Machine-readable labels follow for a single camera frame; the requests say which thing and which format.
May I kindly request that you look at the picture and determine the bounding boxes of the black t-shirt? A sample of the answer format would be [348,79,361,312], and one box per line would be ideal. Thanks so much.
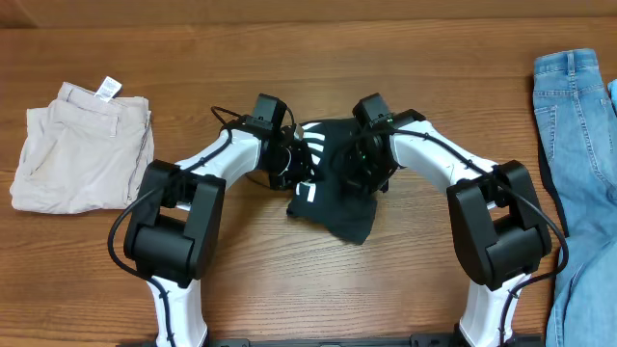
[286,119,377,245]

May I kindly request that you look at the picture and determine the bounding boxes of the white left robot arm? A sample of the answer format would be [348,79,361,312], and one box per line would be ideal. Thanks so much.
[110,116,317,346]

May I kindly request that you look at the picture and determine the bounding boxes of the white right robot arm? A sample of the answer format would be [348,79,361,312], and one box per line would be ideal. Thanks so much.
[340,106,551,346]

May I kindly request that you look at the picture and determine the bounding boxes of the beige folded pants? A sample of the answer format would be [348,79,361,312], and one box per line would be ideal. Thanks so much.
[10,81,154,214]

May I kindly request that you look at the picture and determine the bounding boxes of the blue denim jeans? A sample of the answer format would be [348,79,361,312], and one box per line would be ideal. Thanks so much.
[532,48,616,346]

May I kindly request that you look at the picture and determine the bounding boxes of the light blue cloth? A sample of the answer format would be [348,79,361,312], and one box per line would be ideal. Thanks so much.
[607,79,617,111]

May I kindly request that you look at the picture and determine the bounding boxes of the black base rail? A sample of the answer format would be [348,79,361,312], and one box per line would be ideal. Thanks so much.
[115,332,546,347]

